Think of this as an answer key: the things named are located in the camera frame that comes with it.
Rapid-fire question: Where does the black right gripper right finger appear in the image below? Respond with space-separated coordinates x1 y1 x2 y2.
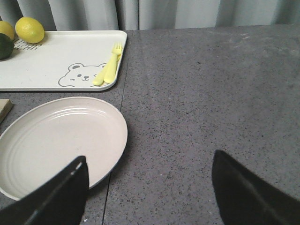
212 150 300 225

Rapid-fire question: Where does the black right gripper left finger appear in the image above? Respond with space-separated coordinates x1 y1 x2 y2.
0 156 89 225

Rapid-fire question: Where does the beige round plate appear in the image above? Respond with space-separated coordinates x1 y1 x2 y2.
0 97 128 200

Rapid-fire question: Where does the white bear print tray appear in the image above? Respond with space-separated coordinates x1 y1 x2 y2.
0 30 127 91

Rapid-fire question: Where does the wooden cutting board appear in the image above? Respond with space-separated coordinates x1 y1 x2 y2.
0 99 13 123

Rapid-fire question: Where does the yellow plastic utensil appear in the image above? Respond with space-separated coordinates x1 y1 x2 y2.
92 63 109 86

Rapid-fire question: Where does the yellow plastic fork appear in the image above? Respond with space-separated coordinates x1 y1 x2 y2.
104 43 122 83

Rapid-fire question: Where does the dark green lime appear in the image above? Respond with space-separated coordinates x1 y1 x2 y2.
0 33 14 60

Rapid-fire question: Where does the yellow lemon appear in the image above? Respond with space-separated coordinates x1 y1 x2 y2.
0 21 15 40
15 17 45 44

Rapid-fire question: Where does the grey curtain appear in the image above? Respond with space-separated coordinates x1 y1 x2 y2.
0 0 300 30

